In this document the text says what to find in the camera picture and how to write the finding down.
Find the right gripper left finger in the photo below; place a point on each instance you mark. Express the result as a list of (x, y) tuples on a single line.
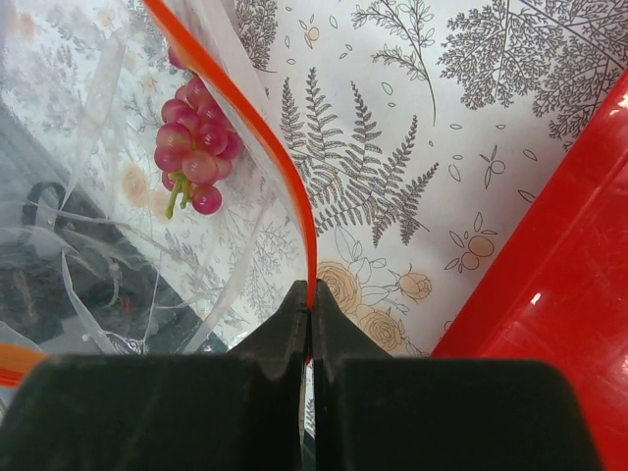
[(238, 410)]

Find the red plastic tray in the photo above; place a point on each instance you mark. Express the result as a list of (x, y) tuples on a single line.
[(557, 291)]

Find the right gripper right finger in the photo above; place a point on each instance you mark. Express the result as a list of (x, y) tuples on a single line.
[(379, 412)]

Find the clear zip top bag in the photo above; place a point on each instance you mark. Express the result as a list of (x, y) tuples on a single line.
[(89, 261)]

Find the floral table mat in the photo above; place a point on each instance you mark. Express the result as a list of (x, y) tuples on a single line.
[(424, 130)]

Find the purple grape bunch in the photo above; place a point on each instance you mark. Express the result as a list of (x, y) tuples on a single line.
[(195, 148)]

